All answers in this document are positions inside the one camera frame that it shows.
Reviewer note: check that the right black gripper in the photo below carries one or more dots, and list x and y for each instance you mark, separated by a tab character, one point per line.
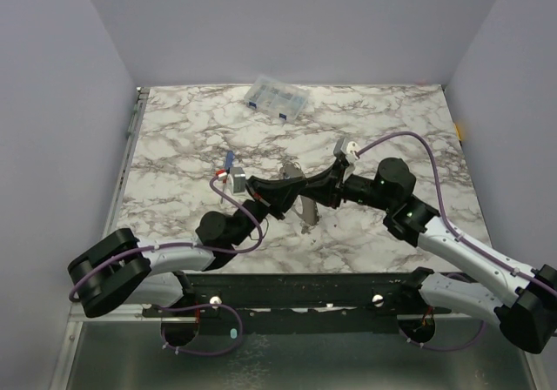
339	183

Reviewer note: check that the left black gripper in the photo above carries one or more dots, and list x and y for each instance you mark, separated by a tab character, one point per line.
275	195

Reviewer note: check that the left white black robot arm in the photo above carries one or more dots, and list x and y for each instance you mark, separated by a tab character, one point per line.
108	274

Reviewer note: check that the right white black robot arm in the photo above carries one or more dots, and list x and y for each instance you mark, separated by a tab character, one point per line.
517	298

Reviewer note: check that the blue red screwdriver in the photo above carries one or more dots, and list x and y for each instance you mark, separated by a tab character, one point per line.
227	170

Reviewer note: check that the clear plastic organizer box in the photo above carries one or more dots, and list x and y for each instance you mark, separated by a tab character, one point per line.
276	99

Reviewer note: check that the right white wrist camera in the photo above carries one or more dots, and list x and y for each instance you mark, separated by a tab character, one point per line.
346	151

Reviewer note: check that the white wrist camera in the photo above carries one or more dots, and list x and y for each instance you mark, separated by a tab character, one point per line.
346	151
236	180

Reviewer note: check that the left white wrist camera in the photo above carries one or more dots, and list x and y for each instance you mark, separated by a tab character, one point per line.
236	180

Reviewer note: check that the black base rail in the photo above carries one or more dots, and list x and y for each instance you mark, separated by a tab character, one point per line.
303	303

